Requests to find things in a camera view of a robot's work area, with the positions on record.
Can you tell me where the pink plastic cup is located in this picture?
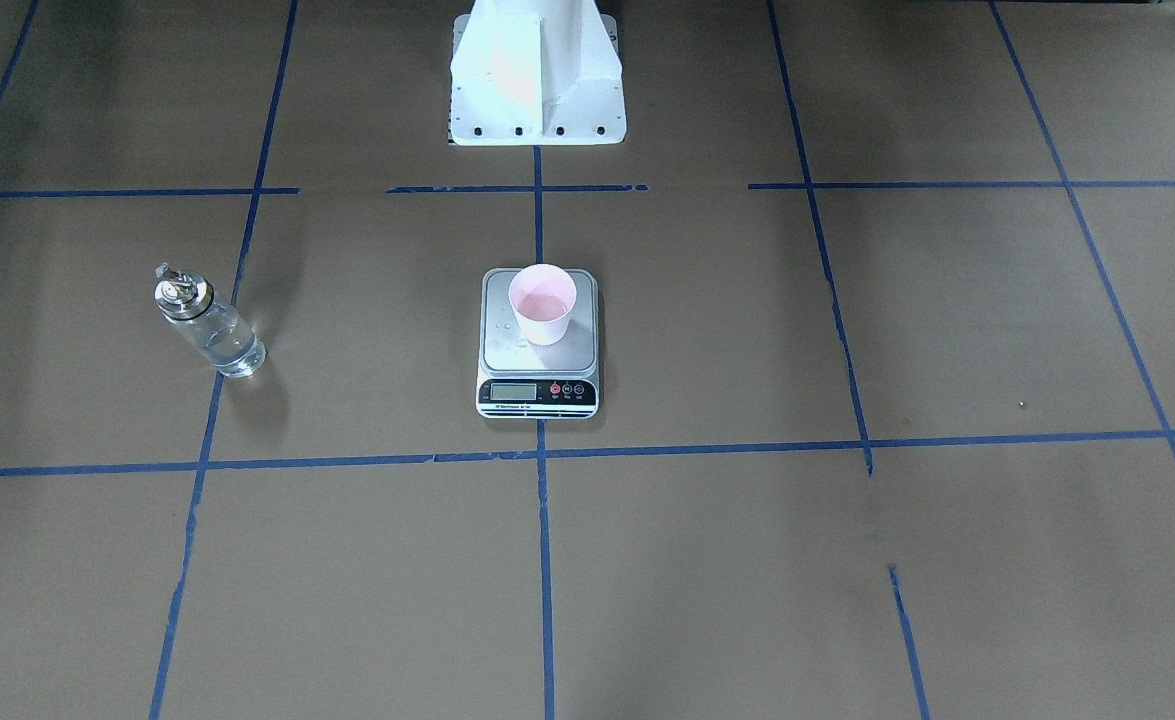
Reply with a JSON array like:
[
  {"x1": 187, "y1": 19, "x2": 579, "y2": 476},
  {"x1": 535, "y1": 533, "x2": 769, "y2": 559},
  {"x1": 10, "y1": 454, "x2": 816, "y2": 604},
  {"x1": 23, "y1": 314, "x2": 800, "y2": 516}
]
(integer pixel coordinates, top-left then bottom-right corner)
[{"x1": 508, "y1": 264, "x2": 578, "y2": 346}]

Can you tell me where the clear glass sauce bottle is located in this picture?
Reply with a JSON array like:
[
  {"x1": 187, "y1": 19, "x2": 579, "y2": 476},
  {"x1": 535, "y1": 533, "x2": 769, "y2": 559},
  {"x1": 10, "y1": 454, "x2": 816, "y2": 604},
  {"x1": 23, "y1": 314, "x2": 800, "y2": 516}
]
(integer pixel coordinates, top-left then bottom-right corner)
[{"x1": 154, "y1": 263, "x2": 267, "y2": 378}]

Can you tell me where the silver digital kitchen scale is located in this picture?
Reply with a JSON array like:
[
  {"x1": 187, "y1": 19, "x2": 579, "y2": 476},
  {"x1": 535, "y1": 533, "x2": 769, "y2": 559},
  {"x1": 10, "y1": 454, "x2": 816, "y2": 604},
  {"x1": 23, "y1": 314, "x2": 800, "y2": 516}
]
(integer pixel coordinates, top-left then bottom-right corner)
[{"x1": 474, "y1": 268, "x2": 602, "y2": 420}]

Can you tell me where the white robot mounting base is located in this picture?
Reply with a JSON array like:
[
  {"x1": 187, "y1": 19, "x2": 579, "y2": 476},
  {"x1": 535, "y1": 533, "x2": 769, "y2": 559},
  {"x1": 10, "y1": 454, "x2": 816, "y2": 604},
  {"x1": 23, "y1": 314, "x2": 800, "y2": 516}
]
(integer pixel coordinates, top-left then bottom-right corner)
[{"x1": 447, "y1": 1, "x2": 627, "y2": 147}]

